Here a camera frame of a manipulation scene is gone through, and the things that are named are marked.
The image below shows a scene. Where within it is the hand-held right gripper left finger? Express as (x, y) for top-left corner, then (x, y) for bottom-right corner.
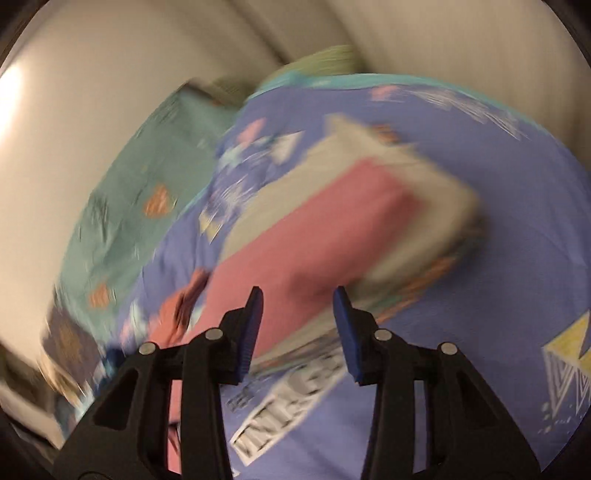
(53, 286), (264, 480)

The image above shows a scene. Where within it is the navy star fleece garment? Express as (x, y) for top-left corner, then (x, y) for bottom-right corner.
(102, 344), (140, 386)

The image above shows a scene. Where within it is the coral folded garment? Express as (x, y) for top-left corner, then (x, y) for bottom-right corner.
(147, 269), (214, 344)

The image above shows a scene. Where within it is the green cloth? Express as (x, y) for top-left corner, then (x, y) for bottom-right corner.
(257, 45), (366, 89)

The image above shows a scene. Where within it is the teal printed pillow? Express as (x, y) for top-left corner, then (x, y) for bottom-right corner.
(54, 87), (247, 334)

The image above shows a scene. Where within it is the pink garment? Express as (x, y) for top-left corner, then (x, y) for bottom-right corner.
(167, 157), (419, 476)

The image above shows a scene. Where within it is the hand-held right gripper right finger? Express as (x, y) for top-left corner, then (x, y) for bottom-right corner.
(333, 285), (541, 480)

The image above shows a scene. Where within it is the purple printed blanket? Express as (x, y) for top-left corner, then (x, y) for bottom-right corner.
(60, 73), (591, 480)

